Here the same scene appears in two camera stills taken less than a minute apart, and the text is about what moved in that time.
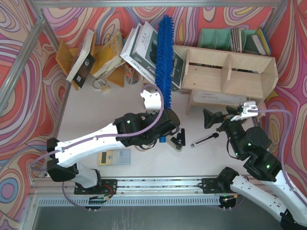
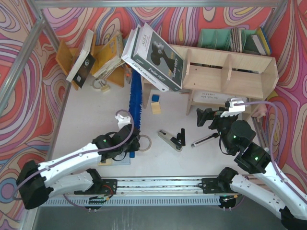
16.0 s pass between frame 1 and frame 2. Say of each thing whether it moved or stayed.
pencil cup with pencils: stayed
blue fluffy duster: moved
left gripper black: moved
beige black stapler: stayed
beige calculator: stayed
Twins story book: stayed
